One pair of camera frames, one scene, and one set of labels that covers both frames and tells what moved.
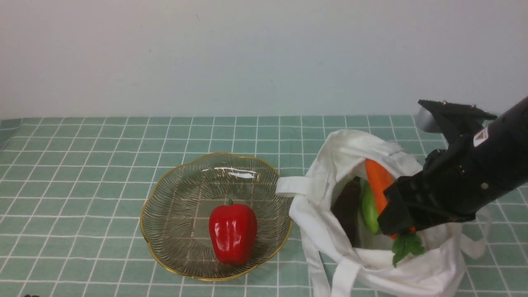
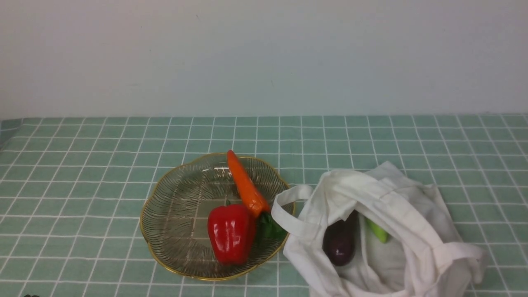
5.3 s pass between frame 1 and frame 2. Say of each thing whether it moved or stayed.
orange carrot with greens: moved
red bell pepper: stayed
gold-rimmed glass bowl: stayed
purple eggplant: moved
